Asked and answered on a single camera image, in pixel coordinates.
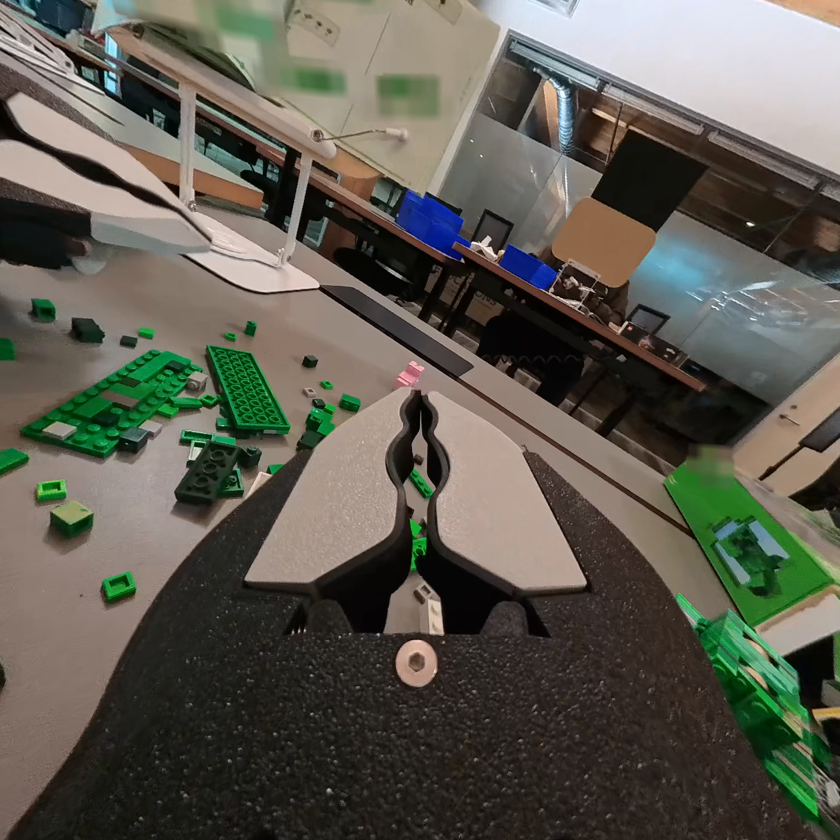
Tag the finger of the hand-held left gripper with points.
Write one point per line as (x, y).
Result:
(131, 223)
(59, 131)

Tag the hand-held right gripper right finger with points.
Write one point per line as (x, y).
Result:
(512, 518)

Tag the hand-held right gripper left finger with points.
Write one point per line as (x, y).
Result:
(328, 512)

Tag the green brick baseplate assembly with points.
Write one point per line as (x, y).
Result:
(85, 413)

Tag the grey desk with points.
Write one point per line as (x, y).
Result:
(164, 544)

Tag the scattered small toy bricks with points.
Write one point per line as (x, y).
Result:
(43, 310)

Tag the wood-edged table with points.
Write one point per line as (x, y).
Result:
(216, 187)

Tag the white lamp stand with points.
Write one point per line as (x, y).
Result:
(262, 275)

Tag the pink brick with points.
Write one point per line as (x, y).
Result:
(408, 375)

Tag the cluttered brown table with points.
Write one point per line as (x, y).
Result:
(656, 362)

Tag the long brown table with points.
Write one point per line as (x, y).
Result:
(367, 208)

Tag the black framed screen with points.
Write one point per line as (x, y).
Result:
(648, 323)
(493, 231)

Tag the black office chair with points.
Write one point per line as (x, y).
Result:
(374, 266)

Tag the small blue storage bin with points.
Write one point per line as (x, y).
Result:
(525, 266)

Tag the white door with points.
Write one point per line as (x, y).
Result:
(774, 433)

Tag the tan rounded board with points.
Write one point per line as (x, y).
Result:
(604, 239)

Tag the clear bag of green bricks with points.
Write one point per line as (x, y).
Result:
(754, 689)

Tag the large blue storage bin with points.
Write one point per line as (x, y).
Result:
(430, 220)

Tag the black rectangular board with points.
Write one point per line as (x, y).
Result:
(646, 177)

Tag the silver ventilation duct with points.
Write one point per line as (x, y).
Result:
(564, 111)

